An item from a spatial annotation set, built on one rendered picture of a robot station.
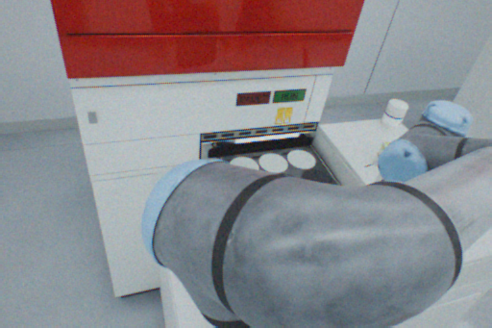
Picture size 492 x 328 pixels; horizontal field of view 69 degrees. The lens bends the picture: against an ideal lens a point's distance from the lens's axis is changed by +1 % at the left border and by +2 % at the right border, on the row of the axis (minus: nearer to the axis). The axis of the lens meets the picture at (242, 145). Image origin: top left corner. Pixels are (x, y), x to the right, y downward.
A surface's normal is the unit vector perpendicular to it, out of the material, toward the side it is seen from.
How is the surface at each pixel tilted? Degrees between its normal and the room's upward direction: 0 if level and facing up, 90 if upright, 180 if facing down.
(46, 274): 0
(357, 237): 25
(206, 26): 90
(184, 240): 69
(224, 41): 90
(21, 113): 90
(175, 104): 90
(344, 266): 43
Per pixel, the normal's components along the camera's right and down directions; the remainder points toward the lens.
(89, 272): 0.11, -0.78
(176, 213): -0.69, -0.32
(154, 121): 0.30, 0.62
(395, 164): -0.73, 0.36
